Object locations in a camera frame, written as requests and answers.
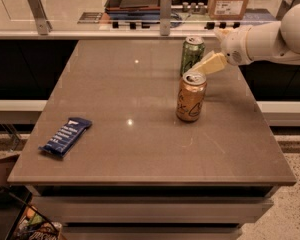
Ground grey table drawer cabinet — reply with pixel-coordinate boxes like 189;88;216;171
32;196;273;240

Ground green soda can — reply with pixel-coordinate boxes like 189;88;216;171
180;36;205;75

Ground black cable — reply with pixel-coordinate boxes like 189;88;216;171
0;183;63;240

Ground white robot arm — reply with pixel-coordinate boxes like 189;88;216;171
190;4;300;75

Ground orange soda can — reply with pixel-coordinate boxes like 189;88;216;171
176;71;207;122

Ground cardboard box with label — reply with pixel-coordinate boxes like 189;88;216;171
208;0;249;20

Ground left metal glass bracket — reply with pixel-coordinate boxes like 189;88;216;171
27;0;52;35

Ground colourful snack bag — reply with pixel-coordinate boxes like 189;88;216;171
8;206;65;240

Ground middle metal glass bracket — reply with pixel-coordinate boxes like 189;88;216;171
160;0;171;36

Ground blue snack bar wrapper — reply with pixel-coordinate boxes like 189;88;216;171
39;117;92;158

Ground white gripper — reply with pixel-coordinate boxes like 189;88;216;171
191;25;252;75

